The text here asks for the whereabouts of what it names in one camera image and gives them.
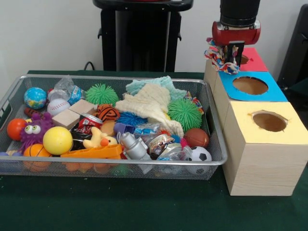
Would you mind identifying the orange toy basketball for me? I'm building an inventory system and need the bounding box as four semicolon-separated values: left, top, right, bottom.
23;143;52;158

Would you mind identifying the colourful knotted rag toy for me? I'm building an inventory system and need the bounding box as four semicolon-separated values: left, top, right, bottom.
204;37;241;75

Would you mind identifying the green spiky rubber ball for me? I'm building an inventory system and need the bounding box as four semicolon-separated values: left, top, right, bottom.
167;98;203;132
85;83;120;106

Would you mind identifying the cream knitted cloth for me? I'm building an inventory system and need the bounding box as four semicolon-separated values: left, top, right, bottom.
115;83;185;138

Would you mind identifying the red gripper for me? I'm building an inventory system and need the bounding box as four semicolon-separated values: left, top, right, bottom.
211;20;262;67

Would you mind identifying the black and white soccer ball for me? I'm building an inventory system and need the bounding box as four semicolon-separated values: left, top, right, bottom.
187;146;213;167

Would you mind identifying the light blue cloth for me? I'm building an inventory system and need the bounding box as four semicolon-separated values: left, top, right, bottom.
125;76;188;101

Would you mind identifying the silver mesh bin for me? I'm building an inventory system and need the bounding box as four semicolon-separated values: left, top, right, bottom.
0;74;229;181

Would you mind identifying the brown toy football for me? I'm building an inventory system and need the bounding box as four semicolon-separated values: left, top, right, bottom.
184;128;210;148

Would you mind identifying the black upright panel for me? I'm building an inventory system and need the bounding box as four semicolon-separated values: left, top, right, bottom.
276;3;308;85

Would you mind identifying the red orange ball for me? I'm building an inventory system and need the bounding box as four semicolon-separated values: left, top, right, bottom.
6;118;27;141

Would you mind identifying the wooden box with three holes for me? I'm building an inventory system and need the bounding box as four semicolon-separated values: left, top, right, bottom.
203;46;308;197

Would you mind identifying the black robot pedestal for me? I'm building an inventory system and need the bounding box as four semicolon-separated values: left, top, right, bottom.
92;0;194;72

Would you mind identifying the yellow smooth ball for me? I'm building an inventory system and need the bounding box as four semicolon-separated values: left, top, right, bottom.
42;126;74;156

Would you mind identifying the dark green table cloth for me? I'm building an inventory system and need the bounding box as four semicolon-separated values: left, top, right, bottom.
0;69;308;231

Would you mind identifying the purple furry monster toy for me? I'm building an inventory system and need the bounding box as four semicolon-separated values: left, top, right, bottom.
19;112;55;151

